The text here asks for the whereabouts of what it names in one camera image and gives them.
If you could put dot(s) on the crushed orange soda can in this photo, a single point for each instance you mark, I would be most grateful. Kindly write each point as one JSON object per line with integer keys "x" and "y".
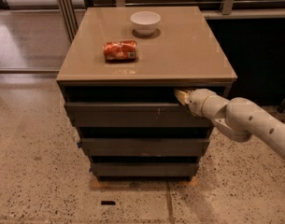
{"x": 120, "y": 50}

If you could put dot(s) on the grey bottom drawer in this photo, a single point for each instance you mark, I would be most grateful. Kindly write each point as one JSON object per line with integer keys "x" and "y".
{"x": 144, "y": 169}

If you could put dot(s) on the white ceramic bowl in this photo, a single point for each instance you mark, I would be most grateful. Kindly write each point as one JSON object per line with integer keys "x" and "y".
{"x": 145, "y": 22}

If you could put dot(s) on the grey drawer cabinet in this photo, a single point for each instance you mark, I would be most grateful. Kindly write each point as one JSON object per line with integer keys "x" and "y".
{"x": 182, "y": 53}

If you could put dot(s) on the grey top drawer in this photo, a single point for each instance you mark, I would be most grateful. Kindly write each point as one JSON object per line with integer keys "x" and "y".
{"x": 133, "y": 115}

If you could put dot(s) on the dark device on floor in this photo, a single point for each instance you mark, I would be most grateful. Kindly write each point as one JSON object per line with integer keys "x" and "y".
{"x": 284, "y": 104}

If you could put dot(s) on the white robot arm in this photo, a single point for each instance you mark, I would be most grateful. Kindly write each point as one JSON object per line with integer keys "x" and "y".
{"x": 238, "y": 119}

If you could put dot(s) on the grey drawer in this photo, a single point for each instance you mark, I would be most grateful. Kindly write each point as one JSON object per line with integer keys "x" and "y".
{"x": 144, "y": 169}
{"x": 145, "y": 147}
{"x": 133, "y": 115}

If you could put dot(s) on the grey middle drawer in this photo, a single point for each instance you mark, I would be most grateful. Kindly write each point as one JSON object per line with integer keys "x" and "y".
{"x": 145, "y": 147}

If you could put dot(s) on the black floor outlet plate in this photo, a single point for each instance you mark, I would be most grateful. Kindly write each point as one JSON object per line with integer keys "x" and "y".
{"x": 108, "y": 203}

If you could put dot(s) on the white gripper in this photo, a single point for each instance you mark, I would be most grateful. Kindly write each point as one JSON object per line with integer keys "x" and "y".
{"x": 195, "y": 101}

